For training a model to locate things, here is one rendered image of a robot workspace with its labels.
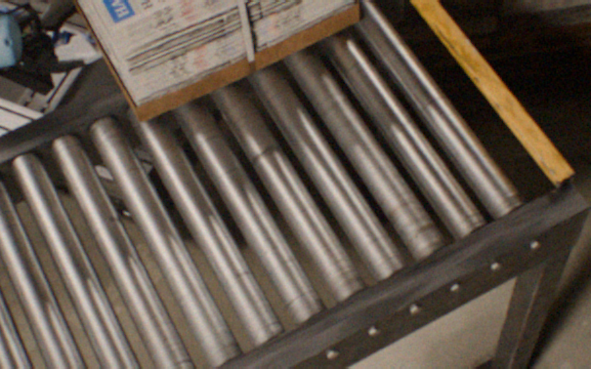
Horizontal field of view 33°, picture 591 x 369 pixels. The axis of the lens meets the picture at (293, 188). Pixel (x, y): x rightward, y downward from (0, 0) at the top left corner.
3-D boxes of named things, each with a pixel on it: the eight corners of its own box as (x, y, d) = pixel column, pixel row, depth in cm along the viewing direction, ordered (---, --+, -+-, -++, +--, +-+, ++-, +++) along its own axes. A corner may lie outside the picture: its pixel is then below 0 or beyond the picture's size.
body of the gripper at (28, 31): (50, 32, 153) (-24, 64, 151) (65, 65, 160) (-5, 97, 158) (32, -2, 156) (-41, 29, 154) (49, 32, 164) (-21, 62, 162)
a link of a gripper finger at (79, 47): (106, 41, 153) (48, 44, 154) (115, 64, 159) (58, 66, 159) (108, 25, 155) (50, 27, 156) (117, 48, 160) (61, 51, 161)
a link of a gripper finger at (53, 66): (82, 66, 157) (26, 69, 157) (84, 72, 158) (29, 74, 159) (85, 43, 159) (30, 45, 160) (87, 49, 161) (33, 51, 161)
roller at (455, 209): (338, 13, 164) (323, 2, 160) (499, 235, 142) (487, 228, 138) (315, 33, 165) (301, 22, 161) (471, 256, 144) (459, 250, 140)
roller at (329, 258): (232, 59, 160) (208, 56, 156) (381, 294, 138) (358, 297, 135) (216, 81, 162) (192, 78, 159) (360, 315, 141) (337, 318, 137)
